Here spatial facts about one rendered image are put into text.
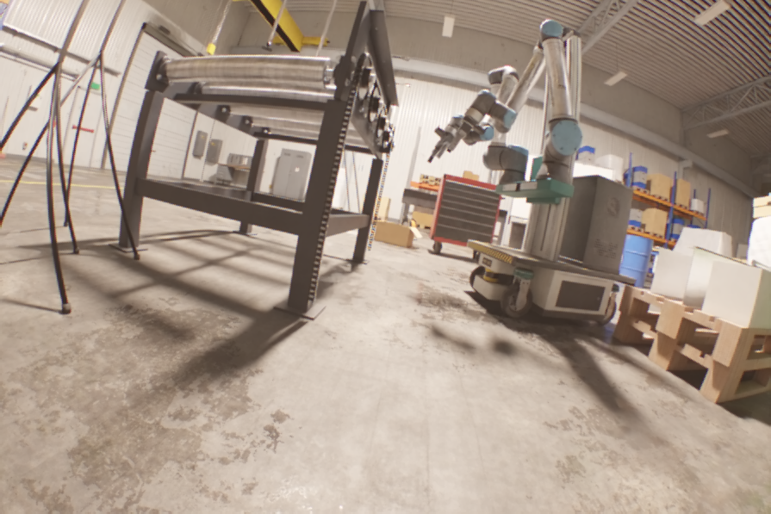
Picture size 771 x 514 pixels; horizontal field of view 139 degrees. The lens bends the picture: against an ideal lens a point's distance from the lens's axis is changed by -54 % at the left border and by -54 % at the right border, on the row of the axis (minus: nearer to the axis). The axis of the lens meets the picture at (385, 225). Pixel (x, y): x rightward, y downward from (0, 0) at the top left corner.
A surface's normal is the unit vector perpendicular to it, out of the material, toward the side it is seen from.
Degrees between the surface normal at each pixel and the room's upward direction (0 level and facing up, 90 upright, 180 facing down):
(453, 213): 90
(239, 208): 90
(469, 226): 90
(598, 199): 90
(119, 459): 0
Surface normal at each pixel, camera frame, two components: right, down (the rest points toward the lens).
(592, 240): 0.08, 0.07
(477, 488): 0.20, -0.98
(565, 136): -0.32, 0.07
